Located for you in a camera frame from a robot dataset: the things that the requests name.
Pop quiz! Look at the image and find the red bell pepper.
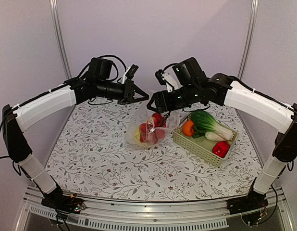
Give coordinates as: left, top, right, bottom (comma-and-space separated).
212, 141, 230, 158

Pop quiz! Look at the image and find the floral tablecloth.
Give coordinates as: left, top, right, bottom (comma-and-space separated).
46, 100, 261, 201

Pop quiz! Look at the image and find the aluminium frame post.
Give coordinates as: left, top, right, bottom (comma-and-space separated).
49, 0, 72, 79
237, 0, 259, 79

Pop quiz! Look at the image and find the aluminium front rail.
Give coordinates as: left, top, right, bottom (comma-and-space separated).
15, 186, 295, 231

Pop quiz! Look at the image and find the beige perforated plastic basket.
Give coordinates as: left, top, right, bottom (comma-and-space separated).
173, 113, 239, 167

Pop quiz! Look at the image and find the left aluminium frame post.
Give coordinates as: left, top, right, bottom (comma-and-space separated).
49, 0, 72, 79

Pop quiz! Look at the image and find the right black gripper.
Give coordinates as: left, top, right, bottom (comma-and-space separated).
146, 83, 200, 115

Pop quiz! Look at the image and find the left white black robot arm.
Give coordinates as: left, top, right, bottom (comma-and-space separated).
0, 55, 149, 214

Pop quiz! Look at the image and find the white radish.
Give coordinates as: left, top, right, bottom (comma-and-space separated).
205, 131, 225, 142

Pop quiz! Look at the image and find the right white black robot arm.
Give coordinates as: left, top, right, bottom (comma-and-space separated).
147, 57, 297, 214

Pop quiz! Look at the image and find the orange fruit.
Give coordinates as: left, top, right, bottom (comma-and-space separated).
182, 120, 194, 137

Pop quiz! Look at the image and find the right aluminium frame post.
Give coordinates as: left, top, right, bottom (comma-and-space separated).
237, 0, 259, 79

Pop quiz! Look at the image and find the clear zip top bag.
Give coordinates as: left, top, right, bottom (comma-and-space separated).
125, 101, 180, 147

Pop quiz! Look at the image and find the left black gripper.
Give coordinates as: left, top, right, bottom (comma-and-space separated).
96, 79, 149, 105

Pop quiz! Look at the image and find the yellow napa cabbage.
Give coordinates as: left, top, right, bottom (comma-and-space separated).
134, 126, 150, 147

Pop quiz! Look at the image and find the green white bok choy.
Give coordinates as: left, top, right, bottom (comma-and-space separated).
190, 111, 233, 141

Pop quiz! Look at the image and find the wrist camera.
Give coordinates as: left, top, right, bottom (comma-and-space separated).
155, 69, 179, 92
121, 64, 139, 84

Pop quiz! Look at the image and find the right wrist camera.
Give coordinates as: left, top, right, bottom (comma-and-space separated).
155, 69, 179, 92

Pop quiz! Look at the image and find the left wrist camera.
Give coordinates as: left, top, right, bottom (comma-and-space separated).
121, 64, 139, 84

